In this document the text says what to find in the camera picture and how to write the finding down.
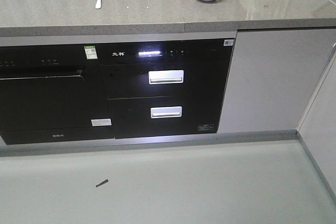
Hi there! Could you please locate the black disinfection cabinet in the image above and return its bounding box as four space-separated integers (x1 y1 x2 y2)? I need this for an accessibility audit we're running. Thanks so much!
96 38 235 139

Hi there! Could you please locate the small black floor debris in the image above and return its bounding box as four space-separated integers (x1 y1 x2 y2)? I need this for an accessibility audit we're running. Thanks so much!
96 179 109 188

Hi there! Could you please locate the black built-in dishwasher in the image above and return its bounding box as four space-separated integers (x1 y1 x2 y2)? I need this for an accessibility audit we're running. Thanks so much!
1 45 113 145

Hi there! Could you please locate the grey corner cabinet door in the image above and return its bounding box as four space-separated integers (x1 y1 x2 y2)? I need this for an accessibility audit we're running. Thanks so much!
297 52 335 200

